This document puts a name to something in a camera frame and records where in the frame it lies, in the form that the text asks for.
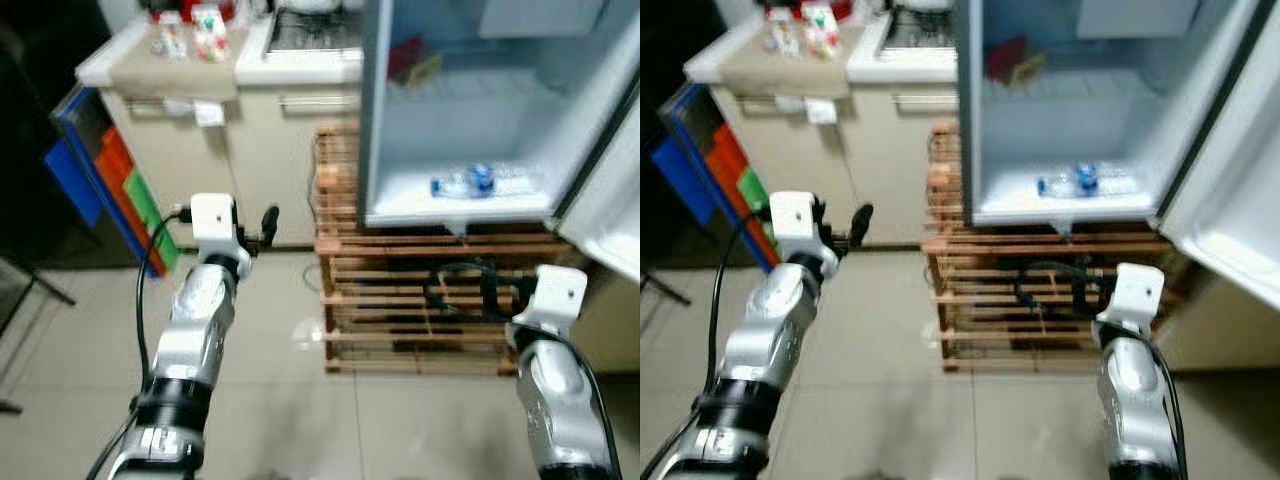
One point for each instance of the clear bottle with blue cap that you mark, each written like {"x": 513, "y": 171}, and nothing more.
{"x": 482, "y": 180}
{"x": 1087, "y": 180}
{"x": 450, "y": 186}
{"x": 1055, "y": 186}

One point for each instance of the green board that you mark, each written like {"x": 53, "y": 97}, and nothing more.
{"x": 752, "y": 190}
{"x": 150, "y": 210}

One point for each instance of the beige runner cloth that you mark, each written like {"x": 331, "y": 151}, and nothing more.
{"x": 160, "y": 75}
{"x": 770, "y": 75}

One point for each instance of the grey fridge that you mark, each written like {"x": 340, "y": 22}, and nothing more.
{"x": 1070, "y": 130}
{"x": 470, "y": 130}

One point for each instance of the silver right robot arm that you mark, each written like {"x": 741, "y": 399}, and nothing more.
{"x": 555, "y": 400}
{"x": 1135, "y": 400}

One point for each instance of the red coffee machine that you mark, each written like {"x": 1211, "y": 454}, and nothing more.
{"x": 838, "y": 8}
{"x": 220, "y": 8}

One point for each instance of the flat wooden pallet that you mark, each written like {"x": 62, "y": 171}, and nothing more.
{"x": 980, "y": 300}
{"x": 370, "y": 300}

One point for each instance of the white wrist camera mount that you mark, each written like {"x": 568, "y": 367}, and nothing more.
{"x": 1135, "y": 292}
{"x": 795, "y": 212}
{"x": 558, "y": 295}
{"x": 212, "y": 215}

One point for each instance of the white freezer compartment flap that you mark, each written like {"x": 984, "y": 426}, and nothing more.
{"x": 540, "y": 18}
{"x": 1135, "y": 18}

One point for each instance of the white topped beige kitchen counter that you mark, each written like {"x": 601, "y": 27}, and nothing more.
{"x": 270, "y": 160}
{"x": 880, "y": 160}

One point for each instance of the tan packet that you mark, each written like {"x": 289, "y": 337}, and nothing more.
{"x": 1033, "y": 70}
{"x": 428, "y": 72}

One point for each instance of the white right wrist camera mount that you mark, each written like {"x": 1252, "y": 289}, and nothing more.
{"x": 1135, "y": 292}
{"x": 558, "y": 295}

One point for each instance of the white paper tag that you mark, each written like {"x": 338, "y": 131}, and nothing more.
{"x": 820, "y": 112}
{"x": 210, "y": 114}

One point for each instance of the red packet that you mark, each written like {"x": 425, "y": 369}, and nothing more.
{"x": 1003, "y": 58}
{"x": 403, "y": 58}

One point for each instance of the orange board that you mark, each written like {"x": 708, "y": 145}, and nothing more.
{"x": 115, "y": 165}
{"x": 725, "y": 160}

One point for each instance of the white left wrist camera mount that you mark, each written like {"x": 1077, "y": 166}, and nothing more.
{"x": 212, "y": 215}
{"x": 795, "y": 212}

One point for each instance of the upright wooden pallet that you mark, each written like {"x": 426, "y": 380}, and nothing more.
{"x": 335, "y": 170}
{"x": 942, "y": 170}

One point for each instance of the black metal stand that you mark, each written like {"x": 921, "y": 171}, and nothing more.
{"x": 40, "y": 285}
{"x": 665, "y": 288}

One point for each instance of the black gas stove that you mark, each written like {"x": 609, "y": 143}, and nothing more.
{"x": 310, "y": 35}
{"x": 920, "y": 32}

